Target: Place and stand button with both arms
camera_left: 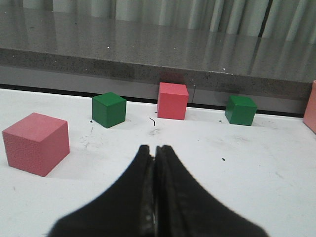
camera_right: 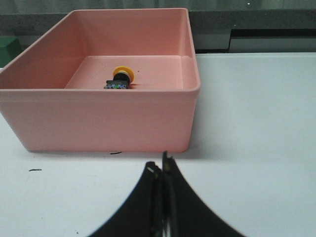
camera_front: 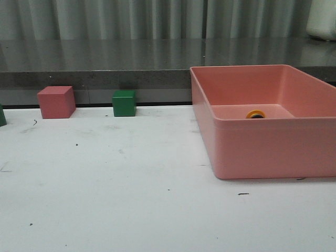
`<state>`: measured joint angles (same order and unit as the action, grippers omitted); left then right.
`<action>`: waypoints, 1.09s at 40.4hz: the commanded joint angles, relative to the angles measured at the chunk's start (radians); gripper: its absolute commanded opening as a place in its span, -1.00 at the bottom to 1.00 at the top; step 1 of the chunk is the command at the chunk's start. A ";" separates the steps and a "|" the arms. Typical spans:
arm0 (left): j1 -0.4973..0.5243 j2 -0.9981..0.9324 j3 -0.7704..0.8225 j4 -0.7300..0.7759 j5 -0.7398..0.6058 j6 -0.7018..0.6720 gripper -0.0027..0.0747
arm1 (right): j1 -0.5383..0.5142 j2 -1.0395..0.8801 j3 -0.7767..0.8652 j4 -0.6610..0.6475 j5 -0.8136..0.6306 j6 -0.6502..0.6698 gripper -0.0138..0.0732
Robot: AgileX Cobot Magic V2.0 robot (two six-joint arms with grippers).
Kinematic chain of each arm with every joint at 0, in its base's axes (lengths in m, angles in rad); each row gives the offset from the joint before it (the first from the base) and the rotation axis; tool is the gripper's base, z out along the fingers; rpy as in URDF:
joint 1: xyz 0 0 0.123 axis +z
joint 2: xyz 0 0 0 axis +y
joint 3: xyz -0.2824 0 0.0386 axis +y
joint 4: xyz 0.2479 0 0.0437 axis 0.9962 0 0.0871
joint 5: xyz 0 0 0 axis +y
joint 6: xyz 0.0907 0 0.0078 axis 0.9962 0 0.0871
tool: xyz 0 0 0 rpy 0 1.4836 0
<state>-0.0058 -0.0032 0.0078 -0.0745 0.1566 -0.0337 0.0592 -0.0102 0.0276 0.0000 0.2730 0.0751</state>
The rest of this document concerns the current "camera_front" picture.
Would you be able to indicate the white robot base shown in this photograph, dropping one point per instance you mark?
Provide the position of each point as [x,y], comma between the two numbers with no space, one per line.
[321,20]

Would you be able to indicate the grey stone counter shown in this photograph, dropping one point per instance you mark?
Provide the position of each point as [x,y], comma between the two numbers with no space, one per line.
[157,69]

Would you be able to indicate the dark green block at edge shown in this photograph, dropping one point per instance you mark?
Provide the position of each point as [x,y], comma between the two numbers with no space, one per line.
[3,121]

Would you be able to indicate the pink cube block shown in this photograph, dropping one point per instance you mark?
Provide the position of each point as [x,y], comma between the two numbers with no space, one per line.
[56,102]

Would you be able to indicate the pink plastic bin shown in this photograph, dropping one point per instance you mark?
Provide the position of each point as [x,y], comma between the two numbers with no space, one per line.
[295,139]

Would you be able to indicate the yellow push button switch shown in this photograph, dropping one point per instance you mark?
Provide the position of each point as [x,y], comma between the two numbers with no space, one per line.
[255,114]

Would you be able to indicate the green cube block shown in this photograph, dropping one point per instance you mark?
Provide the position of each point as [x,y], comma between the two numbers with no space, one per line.
[124,103]

